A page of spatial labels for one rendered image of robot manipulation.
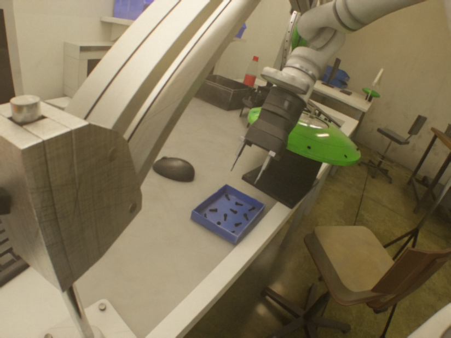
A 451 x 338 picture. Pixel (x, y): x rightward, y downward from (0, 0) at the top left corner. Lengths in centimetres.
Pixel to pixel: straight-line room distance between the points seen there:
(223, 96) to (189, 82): 92
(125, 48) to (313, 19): 41
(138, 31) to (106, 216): 13
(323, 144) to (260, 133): 16
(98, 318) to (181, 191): 32
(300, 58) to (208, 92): 72
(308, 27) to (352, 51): 480
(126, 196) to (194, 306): 24
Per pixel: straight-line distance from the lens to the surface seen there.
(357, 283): 101
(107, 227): 18
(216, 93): 116
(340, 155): 60
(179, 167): 59
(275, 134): 48
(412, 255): 81
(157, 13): 21
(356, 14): 48
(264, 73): 47
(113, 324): 36
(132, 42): 19
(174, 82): 22
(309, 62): 52
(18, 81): 63
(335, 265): 101
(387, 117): 531
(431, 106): 536
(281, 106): 48
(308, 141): 57
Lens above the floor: 125
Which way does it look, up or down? 30 degrees down
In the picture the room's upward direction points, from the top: 17 degrees clockwise
